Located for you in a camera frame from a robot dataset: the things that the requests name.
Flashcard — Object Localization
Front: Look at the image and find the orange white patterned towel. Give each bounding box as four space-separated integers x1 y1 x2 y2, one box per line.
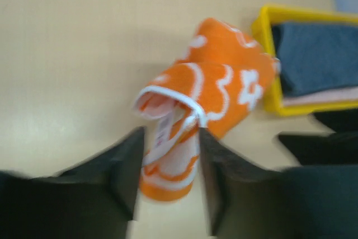
134 18 280 201

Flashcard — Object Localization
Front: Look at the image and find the dark blue-grey towel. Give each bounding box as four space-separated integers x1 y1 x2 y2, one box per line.
272 21 357 97

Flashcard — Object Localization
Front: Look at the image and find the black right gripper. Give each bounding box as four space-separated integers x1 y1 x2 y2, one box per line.
277 110 357 166

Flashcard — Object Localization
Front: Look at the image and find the pink folded towel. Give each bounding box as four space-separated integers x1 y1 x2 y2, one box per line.
283 87 357 106

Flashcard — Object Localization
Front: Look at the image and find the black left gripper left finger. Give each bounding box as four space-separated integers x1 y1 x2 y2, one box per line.
1 126 145 238

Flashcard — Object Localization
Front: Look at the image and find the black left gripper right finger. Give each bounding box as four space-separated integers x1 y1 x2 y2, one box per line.
199 128 357 238

